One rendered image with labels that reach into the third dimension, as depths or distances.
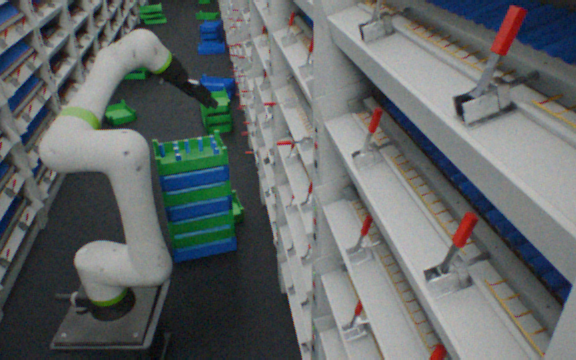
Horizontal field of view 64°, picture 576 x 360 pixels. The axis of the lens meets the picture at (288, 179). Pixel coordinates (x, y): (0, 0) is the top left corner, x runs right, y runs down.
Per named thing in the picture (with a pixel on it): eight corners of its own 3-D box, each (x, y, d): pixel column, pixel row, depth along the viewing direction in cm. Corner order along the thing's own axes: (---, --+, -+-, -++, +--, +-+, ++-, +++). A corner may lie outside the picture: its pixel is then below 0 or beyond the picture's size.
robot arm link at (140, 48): (143, 42, 141) (144, 16, 146) (112, 58, 146) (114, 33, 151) (173, 68, 152) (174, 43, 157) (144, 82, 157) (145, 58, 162)
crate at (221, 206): (167, 222, 209) (164, 207, 205) (163, 199, 226) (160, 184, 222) (233, 209, 217) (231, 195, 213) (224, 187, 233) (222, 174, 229)
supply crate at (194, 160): (158, 176, 197) (155, 159, 193) (155, 155, 213) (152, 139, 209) (228, 164, 204) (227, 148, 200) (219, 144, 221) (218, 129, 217)
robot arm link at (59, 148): (88, 183, 125) (72, 149, 116) (42, 182, 126) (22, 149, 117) (109, 138, 138) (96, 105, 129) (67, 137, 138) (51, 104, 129)
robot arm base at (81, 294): (49, 317, 153) (44, 305, 150) (71, 283, 165) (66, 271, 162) (126, 323, 151) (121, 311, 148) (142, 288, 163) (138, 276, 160)
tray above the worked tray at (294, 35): (319, 122, 97) (298, 61, 90) (277, 46, 148) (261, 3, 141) (411, 85, 96) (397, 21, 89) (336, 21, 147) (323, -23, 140)
